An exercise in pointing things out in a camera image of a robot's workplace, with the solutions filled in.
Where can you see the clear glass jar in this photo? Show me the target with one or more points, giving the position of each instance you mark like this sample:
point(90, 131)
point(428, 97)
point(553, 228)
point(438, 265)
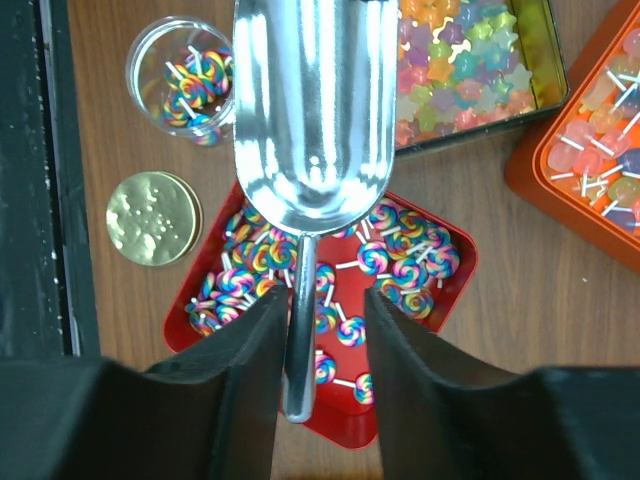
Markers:
point(179, 72)

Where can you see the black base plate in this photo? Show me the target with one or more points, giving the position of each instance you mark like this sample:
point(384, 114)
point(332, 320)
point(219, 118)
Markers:
point(47, 289)

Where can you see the gold round lid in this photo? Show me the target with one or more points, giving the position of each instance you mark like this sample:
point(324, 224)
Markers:
point(153, 218)

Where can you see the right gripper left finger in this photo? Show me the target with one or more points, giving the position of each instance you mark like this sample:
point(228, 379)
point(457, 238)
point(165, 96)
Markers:
point(247, 356)

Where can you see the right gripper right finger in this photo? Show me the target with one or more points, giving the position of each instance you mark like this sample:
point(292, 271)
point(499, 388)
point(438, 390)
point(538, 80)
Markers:
point(441, 413)

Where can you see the orange candy tin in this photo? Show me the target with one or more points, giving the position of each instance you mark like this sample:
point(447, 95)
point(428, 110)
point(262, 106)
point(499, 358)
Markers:
point(582, 166)

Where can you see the black gummy candy tin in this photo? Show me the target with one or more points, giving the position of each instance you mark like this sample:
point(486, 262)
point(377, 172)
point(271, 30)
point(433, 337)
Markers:
point(468, 69)

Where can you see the red lollipop tin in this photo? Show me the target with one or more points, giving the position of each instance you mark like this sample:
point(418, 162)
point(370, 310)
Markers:
point(416, 260)

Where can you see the metal scoop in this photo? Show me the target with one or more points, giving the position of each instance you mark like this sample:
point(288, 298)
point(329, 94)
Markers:
point(314, 132)

